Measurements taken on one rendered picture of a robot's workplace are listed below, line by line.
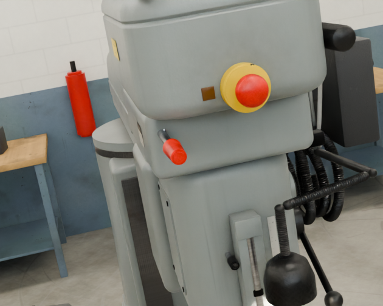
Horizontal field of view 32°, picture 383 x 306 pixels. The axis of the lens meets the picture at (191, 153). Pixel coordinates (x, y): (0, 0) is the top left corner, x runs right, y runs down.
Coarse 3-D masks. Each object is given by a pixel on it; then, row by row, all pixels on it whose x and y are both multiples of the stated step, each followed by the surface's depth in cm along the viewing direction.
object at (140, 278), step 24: (120, 120) 175; (96, 144) 159; (120, 144) 151; (120, 168) 144; (120, 192) 145; (120, 216) 147; (144, 216) 147; (120, 240) 153; (144, 240) 148; (120, 264) 156; (144, 264) 149; (144, 288) 151
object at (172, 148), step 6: (162, 132) 90; (162, 138) 88; (168, 138) 86; (168, 144) 82; (174, 144) 81; (180, 144) 82; (168, 150) 81; (174, 150) 79; (180, 150) 79; (168, 156) 80; (174, 156) 79; (180, 156) 79; (186, 156) 80; (174, 162) 79; (180, 162) 79
